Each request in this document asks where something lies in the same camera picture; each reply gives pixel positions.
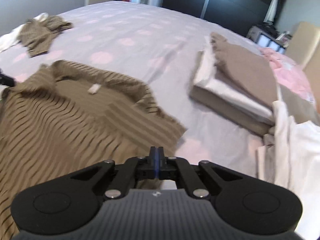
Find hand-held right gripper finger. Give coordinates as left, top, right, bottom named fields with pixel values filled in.
left=70, top=146, right=158, bottom=201
left=157, top=146, right=244, bottom=201

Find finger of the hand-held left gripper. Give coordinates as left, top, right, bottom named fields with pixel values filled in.
left=0, top=66, right=17, bottom=88

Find brown striped shirt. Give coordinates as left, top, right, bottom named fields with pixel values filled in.
left=0, top=59, right=188, bottom=240

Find stack of folded clothes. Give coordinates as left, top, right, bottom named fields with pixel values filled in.
left=189, top=32, right=279, bottom=137

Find brown striped pants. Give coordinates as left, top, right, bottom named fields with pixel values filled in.
left=19, top=15, right=75, bottom=57

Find white crumpled garment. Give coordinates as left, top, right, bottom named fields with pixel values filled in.
left=256, top=100, right=320, bottom=230

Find bed with pink dotted sheet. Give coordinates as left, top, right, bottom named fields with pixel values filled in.
left=0, top=0, right=313, bottom=190

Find light pink patterned pillow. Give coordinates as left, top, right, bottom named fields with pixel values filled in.
left=259, top=47, right=318, bottom=110

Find white drawer cabinet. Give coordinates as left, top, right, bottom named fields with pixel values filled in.
left=246, top=24, right=292, bottom=54

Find black sliding wardrobe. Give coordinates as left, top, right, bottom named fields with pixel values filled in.
left=161, top=0, right=292, bottom=37

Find beige padded headboard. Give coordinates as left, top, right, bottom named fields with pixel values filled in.
left=285, top=21, right=320, bottom=128

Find white hanging cloth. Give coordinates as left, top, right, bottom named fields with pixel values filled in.
left=264, top=0, right=282, bottom=23

